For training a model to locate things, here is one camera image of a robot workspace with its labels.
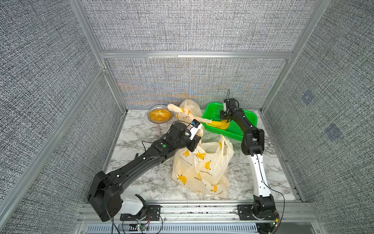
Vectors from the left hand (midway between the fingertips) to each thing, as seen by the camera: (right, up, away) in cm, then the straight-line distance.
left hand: (203, 136), depth 75 cm
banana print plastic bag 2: (+1, -17, 0) cm, 17 cm away
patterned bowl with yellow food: (-28, +14, +34) cm, 47 cm away
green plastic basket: (+12, +17, +41) cm, 46 cm away
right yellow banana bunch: (+18, +6, +29) cm, 35 cm away
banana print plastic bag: (-6, +16, +19) cm, 26 cm away
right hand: (+21, +17, +38) cm, 47 cm away
